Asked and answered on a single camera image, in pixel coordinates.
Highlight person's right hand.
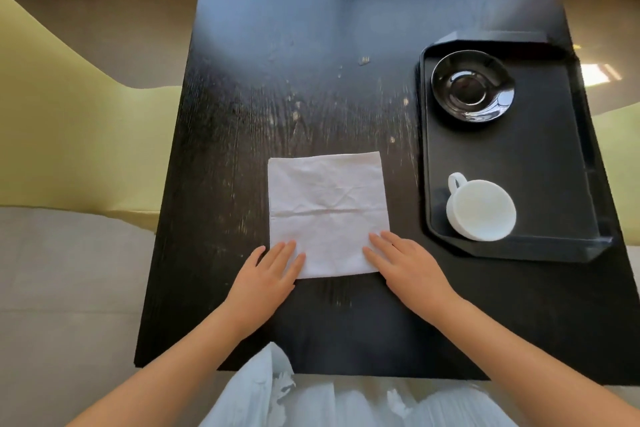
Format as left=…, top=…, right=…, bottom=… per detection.
left=362, top=231, right=462, bottom=329

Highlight person's left hand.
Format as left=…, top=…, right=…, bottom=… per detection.
left=222, top=240, right=307, bottom=340

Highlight white paper napkin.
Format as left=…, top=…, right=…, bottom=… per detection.
left=267, top=151, right=391, bottom=280

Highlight person's right forearm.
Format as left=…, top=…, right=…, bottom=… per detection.
left=425, top=293, right=640, bottom=427

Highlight person's left forearm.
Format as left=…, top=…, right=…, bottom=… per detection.
left=65, top=301, right=263, bottom=427

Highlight white ceramic cup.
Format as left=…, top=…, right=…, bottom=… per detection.
left=446, top=172, right=517, bottom=242

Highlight black plastic tray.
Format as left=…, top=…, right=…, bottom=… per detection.
left=416, top=30, right=615, bottom=264

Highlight person's white garment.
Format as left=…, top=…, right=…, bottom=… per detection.
left=200, top=342, right=506, bottom=427

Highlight black glossy saucer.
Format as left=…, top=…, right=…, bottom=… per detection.
left=431, top=50, right=516, bottom=123

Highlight yellow-green cushioned seat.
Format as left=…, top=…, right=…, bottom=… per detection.
left=594, top=101, right=640, bottom=248
left=0, top=0, right=183, bottom=233

